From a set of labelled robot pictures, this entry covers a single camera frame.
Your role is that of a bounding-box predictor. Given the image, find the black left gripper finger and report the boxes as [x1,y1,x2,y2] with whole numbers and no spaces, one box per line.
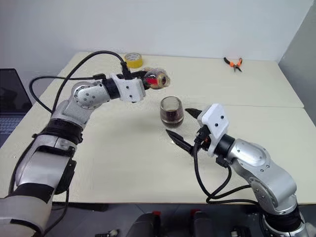
[129,71,149,79]

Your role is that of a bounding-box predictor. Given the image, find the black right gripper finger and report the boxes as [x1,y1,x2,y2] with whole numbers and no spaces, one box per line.
[165,129,196,156]
[185,108,202,120]

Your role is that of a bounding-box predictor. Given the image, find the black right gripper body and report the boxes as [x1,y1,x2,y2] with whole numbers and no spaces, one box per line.
[194,124,211,153]

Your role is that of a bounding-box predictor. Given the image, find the clear bottle with red label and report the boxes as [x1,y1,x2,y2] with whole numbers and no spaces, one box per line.
[143,67,171,91]

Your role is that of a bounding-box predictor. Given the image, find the clear stemless wine glass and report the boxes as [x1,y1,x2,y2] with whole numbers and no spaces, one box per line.
[159,96,186,128]

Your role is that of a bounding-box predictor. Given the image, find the yellow tape roll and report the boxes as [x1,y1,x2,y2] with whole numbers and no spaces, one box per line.
[124,52,144,69]

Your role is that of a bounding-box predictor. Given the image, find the dark rounded shape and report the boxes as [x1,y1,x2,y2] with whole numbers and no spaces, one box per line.
[128,210,163,237]
[189,209,233,237]

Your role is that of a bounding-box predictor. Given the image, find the dark laptop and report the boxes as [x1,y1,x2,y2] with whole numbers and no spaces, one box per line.
[0,68,34,149]

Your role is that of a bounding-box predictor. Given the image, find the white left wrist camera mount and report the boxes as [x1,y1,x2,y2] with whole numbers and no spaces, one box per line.
[110,73,147,103]

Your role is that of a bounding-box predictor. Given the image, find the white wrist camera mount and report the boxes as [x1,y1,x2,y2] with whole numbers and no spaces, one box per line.
[110,73,147,103]
[197,103,230,158]

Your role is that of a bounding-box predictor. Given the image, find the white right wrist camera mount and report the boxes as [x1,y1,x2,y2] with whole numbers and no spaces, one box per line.
[197,103,230,158]

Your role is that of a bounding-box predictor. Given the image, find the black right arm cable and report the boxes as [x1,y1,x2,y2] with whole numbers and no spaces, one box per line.
[193,133,259,205]

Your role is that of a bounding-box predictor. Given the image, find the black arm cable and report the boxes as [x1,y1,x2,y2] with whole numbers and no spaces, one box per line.
[29,50,131,115]
[193,133,259,205]

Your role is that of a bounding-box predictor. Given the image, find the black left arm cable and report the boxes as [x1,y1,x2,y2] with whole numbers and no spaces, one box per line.
[29,50,131,115]

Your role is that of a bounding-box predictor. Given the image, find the orange-handled pliers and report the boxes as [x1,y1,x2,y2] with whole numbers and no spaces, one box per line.
[223,57,243,73]

